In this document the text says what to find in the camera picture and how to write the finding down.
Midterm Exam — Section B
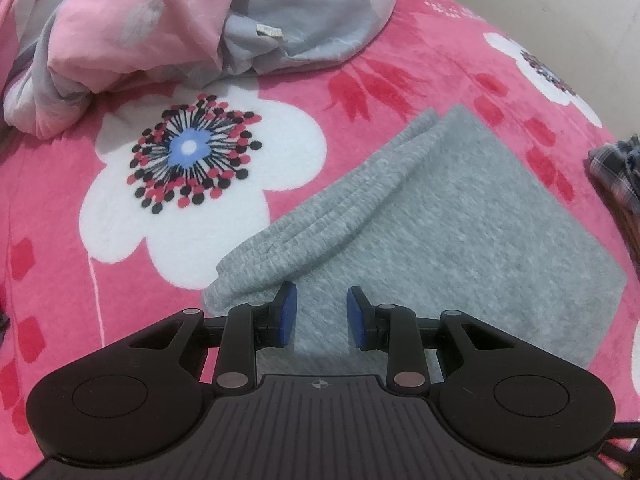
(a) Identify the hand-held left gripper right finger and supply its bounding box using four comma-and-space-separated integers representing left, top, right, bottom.
347, 286, 517, 395

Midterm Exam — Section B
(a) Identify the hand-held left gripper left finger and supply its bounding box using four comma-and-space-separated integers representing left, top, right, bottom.
129, 281, 299, 395

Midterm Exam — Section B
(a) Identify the light grey sweatshirt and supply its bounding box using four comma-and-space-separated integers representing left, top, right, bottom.
200, 103, 628, 376

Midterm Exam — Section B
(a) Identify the pink floral blanket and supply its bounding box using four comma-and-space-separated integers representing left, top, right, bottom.
0, 0, 640, 480

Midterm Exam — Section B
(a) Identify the plaid shirt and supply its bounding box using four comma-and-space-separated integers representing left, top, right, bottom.
587, 135, 640, 211

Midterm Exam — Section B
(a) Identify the pink grey floral duvet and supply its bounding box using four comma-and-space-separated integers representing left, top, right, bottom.
0, 0, 396, 138

